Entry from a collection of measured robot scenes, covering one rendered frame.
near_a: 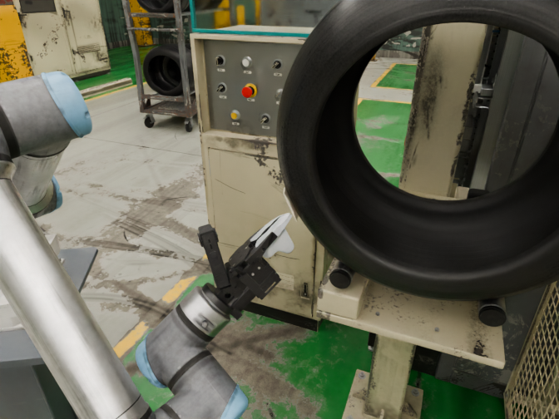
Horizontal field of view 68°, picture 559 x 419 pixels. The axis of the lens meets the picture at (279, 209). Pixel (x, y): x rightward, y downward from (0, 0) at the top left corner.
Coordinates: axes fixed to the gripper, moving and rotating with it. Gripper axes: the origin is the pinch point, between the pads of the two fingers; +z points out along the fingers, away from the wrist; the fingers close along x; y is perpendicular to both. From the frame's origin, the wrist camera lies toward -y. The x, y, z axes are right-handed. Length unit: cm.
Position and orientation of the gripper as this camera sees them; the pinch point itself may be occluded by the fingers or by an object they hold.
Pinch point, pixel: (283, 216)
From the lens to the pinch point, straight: 77.2
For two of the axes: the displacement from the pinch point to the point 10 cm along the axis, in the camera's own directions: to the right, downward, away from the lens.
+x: 2.6, 1.4, -9.6
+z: 7.0, -7.1, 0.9
